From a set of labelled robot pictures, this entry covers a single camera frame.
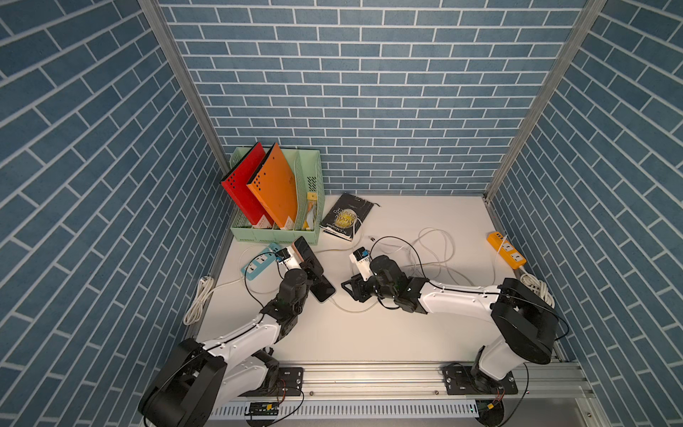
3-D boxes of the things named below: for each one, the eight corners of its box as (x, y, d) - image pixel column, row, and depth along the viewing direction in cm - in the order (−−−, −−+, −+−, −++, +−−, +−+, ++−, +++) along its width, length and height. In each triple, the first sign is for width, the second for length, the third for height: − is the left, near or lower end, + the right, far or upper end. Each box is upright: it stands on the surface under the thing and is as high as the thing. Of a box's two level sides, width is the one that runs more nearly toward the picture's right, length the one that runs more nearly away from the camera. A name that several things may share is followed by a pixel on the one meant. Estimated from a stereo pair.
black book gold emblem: (319, 228, 111) (319, 224, 108) (343, 196, 123) (343, 192, 121) (352, 242, 106) (352, 238, 104) (373, 207, 119) (374, 203, 117)
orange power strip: (510, 273, 98) (516, 266, 95) (479, 241, 108) (484, 234, 104) (524, 266, 101) (530, 259, 97) (492, 235, 110) (497, 228, 106)
